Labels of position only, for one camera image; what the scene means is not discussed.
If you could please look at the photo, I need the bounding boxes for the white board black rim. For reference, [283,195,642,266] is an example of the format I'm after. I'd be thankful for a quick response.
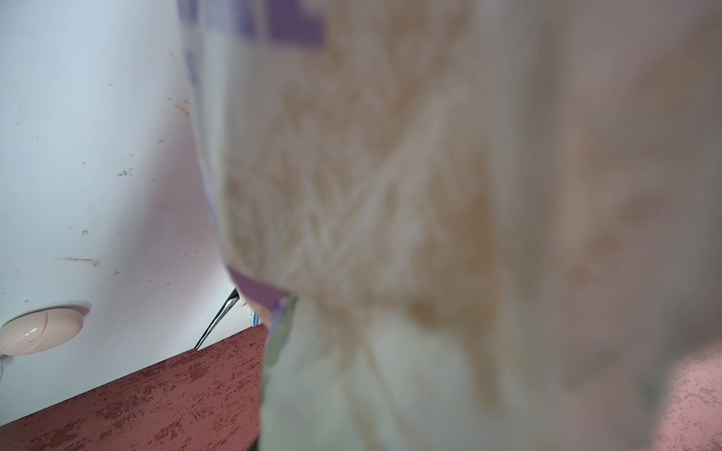
[194,288,241,351]

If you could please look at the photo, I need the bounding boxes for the clear oats bag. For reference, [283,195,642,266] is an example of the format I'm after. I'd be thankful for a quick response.
[177,1,721,450]

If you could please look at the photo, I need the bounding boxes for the pink round puff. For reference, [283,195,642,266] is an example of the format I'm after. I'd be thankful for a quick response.
[1,304,92,357]

